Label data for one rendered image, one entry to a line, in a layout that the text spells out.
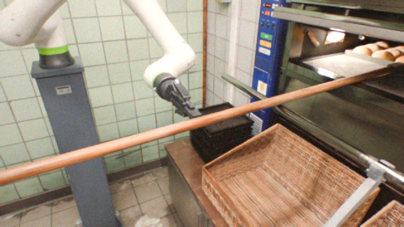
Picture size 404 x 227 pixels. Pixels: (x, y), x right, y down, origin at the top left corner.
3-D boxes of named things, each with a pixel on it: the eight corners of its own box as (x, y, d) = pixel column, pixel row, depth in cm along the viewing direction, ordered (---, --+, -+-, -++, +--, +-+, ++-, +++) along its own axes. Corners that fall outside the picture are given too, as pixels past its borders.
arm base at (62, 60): (40, 55, 131) (36, 43, 128) (72, 52, 137) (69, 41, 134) (38, 70, 111) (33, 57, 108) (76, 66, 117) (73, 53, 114)
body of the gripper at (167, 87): (178, 76, 94) (189, 85, 86) (179, 98, 98) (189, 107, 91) (158, 79, 91) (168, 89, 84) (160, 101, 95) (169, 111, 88)
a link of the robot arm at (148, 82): (150, 89, 113) (135, 70, 106) (173, 72, 114) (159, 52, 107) (160, 102, 102) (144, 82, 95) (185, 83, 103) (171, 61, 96)
